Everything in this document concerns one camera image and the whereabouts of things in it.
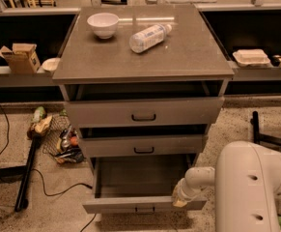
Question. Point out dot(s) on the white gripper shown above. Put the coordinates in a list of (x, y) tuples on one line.
[(183, 190)]

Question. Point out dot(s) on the grey bottom drawer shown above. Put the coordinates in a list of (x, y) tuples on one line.
[(138, 185)]

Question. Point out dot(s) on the grey drawer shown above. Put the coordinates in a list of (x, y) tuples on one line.
[(143, 145), (136, 113), (138, 185)]

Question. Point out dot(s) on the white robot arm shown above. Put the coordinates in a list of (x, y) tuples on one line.
[(246, 181)]

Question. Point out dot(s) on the grey top drawer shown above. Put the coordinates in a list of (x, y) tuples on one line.
[(136, 113)]

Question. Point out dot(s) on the grey middle drawer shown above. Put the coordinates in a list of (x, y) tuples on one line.
[(143, 145)]

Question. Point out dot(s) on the grey drawer cabinet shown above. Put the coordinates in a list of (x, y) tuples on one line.
[(187, 64)]

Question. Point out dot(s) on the open cardboard box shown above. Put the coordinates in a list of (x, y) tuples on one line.
[(22, 58)]

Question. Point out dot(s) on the black right table leg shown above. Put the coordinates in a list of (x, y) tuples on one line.
[(259, 137)]

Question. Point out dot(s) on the black table leg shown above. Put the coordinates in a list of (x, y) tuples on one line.
[(24, 172), (259, 137)]

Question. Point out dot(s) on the brown crumpled bag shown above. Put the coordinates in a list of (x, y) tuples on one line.
[(40, 128)]

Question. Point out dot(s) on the black left table leg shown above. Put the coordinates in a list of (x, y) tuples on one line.
[(24, 172)]

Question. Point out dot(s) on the white foam takeout container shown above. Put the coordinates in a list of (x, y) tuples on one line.
[(251, 57)]

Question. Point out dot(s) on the green bottle on floor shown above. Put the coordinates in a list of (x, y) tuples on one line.
[(39, 114)]

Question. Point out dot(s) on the clear plastic bottle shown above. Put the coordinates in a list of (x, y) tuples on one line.
[(149, 37)]

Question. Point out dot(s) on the small dark round object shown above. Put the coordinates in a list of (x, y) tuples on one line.
[(276, 60)]

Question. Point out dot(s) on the small white dish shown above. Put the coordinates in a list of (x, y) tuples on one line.
[(50, 65)]

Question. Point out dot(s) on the white bowl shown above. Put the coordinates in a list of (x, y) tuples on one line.
[(103, 25)]

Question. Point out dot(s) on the wire basket with utensils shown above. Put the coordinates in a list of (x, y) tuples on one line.
[(61, 141)]

